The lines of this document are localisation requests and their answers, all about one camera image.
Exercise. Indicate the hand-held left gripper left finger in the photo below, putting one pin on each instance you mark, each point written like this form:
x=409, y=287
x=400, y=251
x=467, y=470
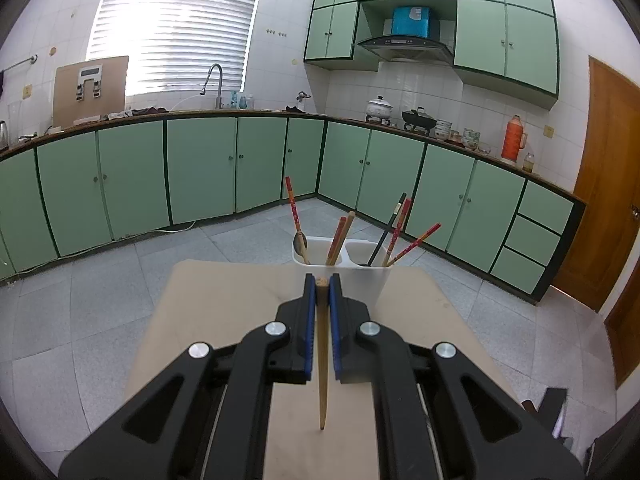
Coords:
x=310, y=330

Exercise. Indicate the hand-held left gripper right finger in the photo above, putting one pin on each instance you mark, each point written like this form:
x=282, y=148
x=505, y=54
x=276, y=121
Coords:
x=334, y=330

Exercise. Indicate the white utensil holder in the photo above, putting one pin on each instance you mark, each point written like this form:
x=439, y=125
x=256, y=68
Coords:
x=360, y=285

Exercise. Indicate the plain bamboo chopstick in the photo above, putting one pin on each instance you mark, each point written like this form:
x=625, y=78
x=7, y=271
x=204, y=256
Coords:
x=323, y=400

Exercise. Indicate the red gold-print chopstick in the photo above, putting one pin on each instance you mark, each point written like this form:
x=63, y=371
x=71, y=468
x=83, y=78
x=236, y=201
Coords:
x=337, y=240
x=420, y=241

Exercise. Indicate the pair of wooden chopsticks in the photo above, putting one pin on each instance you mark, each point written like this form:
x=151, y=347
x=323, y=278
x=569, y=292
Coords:
x=347, y=232

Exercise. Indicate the black gold-band chopstick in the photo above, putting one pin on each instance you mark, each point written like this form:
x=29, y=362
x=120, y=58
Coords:
x=390, y=225

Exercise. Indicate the red orange floral chopstick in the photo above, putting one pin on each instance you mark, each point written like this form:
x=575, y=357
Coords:
x=294, y=205
x=398, y=227

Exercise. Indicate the metal spoon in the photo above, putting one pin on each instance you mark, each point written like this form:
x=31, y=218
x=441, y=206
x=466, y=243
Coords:
x=300, y=247

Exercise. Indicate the brown wooden door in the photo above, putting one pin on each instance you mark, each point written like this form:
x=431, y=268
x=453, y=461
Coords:
x=625, y=340
x=600, y=185

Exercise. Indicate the green lower kitchen cabinets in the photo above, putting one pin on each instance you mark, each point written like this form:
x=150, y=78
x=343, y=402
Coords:
x=200, y=160

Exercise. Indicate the green kitchen cabinets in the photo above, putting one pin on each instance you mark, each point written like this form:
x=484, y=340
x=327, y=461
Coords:
x=200, y=160
x=500, y=35

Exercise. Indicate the white cooking pot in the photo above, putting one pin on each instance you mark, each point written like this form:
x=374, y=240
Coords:
x=380, y=109

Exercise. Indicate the black wok with lid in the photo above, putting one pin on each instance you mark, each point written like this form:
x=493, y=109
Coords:
x=419, y=119

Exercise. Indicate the stack of bowls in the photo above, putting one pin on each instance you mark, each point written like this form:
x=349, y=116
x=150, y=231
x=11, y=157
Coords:
x=442, y=130

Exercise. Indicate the glass bowls on counter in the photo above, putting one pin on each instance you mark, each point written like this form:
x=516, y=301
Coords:
x=470, y=138

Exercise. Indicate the bottles beside faucet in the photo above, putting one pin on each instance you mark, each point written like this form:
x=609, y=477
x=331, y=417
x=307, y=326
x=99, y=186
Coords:
x=240, y=101

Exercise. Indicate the small glass jar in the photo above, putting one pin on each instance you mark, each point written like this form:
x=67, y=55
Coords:
x=528, y=164

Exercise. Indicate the orange thermos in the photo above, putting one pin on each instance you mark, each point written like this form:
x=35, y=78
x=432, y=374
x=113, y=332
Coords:
x=512, y=140

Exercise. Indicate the steel kitchen faucet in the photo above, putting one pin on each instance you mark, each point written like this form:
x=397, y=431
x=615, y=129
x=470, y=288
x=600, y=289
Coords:
x=218, y=85

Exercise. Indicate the dark rags on counter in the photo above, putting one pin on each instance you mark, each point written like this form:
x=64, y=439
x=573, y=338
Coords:
x=145, y=110

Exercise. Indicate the steel range hood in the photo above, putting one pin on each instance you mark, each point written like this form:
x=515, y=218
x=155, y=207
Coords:
x=400, y=47

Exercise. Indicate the cardboard sheet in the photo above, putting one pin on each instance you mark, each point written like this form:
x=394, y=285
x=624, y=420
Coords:
x=65, y=105

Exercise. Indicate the white window blinds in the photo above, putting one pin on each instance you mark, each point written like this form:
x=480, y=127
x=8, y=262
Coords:
x=175, y=25

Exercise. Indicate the green upper kitchen cabinets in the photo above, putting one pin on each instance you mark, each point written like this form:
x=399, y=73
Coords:
x=500, y=35

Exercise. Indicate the steel kettle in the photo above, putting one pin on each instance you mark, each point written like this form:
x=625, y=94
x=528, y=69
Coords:
x=3, y=135

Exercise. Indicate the wall water tap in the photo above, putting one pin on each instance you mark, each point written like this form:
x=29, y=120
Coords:
x=302, y=95

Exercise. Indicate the metal towel rail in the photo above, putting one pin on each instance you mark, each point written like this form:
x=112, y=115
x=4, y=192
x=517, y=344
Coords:
x=22, y=62

